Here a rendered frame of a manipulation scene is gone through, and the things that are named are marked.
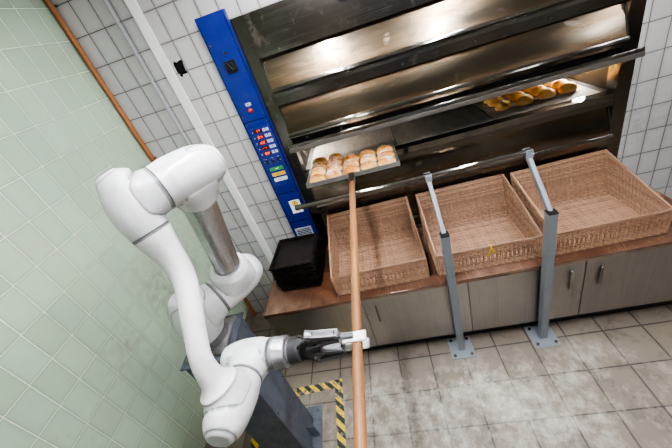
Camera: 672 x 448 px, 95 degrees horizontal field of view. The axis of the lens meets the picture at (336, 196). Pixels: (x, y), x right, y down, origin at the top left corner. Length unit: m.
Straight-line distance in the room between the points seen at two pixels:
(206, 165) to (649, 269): 2.20
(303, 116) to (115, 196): 1.20
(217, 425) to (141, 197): 0.56
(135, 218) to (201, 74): 1.19
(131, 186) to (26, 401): 1.00
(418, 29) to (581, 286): 1.64
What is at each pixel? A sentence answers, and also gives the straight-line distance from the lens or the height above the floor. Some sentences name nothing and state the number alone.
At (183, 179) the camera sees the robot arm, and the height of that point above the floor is 1.73.
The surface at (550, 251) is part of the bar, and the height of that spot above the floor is 0.72.
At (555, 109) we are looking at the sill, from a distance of 2.18.
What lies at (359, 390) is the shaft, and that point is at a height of 1.21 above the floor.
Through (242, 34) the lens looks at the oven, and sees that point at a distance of 1.84.
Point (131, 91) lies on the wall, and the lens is 2.16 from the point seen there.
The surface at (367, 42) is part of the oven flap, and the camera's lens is 1.77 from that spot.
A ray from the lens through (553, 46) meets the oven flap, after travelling 2.06.
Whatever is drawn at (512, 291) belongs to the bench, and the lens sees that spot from 2.06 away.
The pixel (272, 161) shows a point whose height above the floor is 1.33.
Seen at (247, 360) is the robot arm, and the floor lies 1.25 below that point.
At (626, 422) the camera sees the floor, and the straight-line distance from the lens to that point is 2.26.
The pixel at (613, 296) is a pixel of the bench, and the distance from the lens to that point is 2.40.
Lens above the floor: 1.99
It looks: 30 degrees down
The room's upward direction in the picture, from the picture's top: 19 degrees counter-clockwise
